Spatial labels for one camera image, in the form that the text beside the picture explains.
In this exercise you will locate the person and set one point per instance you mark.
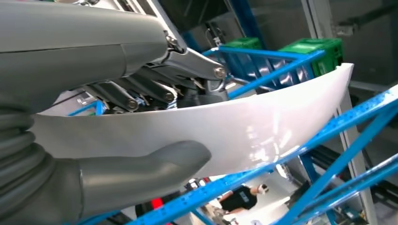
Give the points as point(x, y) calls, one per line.
point(239, 198)

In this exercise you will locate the green plastic crate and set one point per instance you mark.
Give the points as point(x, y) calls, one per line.
point(323, 52)
point(245, 43)

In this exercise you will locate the grey metal post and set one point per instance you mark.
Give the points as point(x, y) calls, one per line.
point(312, 18)

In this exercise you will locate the blue metal shelf rack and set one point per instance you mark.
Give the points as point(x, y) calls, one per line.
point(373, 104)

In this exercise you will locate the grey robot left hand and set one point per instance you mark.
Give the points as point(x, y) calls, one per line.
point(62, 46)

